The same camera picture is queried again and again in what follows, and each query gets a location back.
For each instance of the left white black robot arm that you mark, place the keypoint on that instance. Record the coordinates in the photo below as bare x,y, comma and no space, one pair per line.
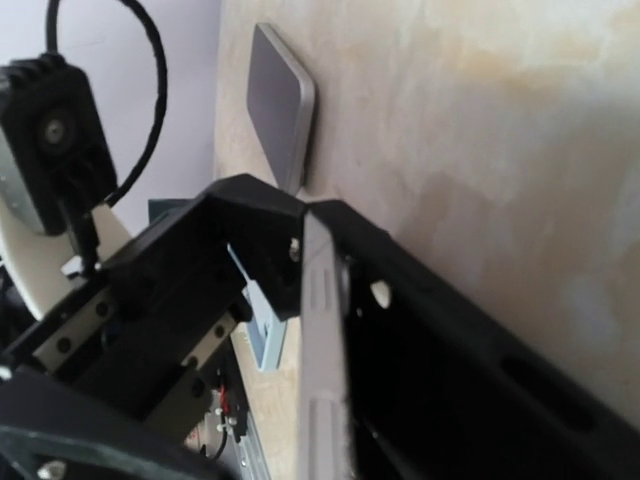
107,444

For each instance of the front aluminium rail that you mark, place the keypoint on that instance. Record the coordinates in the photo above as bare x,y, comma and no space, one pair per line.
228,432

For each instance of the black phone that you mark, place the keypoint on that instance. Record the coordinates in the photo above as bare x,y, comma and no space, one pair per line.
281,98
325,446

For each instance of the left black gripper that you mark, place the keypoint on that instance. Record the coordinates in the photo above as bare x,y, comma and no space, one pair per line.
138,348

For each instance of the light blue phone case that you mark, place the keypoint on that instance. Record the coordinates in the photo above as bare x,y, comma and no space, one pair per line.
265,332

